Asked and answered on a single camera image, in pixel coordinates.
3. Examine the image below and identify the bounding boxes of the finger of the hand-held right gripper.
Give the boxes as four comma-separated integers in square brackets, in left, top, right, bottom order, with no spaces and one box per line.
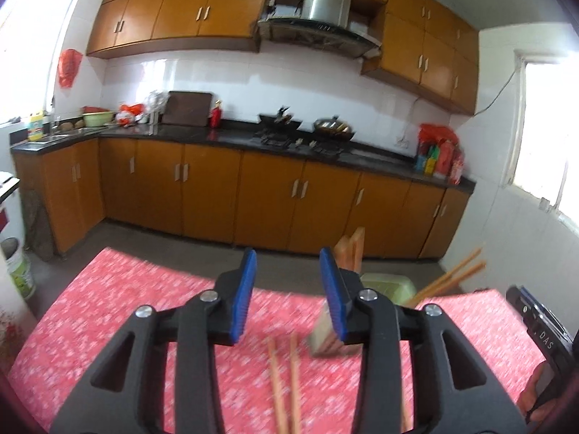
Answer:
[506,285,535,326]
[519,285,551,317]

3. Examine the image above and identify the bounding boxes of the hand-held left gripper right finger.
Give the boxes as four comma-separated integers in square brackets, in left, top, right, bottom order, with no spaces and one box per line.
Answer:
[319,248,530,434]

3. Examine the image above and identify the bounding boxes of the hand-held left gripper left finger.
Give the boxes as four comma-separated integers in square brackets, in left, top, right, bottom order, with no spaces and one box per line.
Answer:
[49,248,258,434]

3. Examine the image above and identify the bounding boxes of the green perforated utensil holder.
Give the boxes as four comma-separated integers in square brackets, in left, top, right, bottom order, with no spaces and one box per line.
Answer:
[308,272,419,358]

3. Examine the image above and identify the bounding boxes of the person's right hand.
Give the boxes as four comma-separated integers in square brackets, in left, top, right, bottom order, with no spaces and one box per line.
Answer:
[518,364,550,423]

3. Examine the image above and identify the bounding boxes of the brown base cabinets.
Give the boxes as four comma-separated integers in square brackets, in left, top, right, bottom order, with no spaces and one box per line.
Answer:
[11,136,473,260]

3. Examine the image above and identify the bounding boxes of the red floral tablecloth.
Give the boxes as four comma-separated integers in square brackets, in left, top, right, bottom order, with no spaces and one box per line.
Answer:
[8,246,548,434]

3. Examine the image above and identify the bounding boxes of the colourful seasoning packets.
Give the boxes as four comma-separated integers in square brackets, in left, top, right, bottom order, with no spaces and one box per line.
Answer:
[415,138,464,186]

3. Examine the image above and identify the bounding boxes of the black gas stove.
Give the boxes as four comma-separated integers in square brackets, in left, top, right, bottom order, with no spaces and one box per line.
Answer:
[253,129,351,157]

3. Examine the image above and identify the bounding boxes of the black kitchen countertop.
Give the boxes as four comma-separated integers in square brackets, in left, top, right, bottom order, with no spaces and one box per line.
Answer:
[10,118,477,193]

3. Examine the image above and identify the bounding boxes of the wok with lid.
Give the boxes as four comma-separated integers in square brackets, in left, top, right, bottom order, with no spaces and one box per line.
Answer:
[313,115,356,142]

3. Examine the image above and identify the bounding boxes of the black wok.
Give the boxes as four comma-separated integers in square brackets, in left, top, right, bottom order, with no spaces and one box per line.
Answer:
[259,106,303,131]

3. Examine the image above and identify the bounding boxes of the dark wooden cutting board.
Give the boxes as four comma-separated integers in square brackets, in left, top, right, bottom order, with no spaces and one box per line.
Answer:
[162,91,214,126]

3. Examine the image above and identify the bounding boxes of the metal cup with plastic bag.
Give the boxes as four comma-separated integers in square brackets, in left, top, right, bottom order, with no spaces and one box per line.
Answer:
[145,91,166,125]

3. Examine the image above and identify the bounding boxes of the brown sack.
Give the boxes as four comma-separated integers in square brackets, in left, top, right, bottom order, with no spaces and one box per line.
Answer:
[20,187,57,260]

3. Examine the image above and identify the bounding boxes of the red and white plastic bag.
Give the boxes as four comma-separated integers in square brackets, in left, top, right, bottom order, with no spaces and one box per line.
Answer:
[115,103,148,126]

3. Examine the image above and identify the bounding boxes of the white plastic bucket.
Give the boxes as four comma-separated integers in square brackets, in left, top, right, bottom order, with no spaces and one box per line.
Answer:
[0,237,37,301]

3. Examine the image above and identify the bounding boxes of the green basin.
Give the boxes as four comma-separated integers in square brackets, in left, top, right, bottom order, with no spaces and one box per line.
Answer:
[82,111,114,128]

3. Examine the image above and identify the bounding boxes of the steel sink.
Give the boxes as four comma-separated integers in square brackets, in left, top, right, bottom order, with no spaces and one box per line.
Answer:
[27,127,98,144]

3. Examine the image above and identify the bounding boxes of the yellow detergent bottle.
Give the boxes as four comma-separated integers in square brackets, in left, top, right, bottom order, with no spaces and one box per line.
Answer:
[27,111,45,142]

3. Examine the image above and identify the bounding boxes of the red hanging plastic bag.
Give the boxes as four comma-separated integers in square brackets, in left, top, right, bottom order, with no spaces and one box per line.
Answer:
[58,49,84,89]

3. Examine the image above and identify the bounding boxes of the steel range hood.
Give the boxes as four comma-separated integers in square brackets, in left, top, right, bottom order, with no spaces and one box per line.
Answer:
[257,0,383,59]

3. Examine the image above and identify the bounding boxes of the window with white frame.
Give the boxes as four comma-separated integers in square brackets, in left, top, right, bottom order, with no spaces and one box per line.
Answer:
[0,0,86,127]
[502,52,579,240]

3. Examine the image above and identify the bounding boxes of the white wall cable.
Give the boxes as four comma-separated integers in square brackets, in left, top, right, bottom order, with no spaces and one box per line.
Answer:
[473,70,519,116]

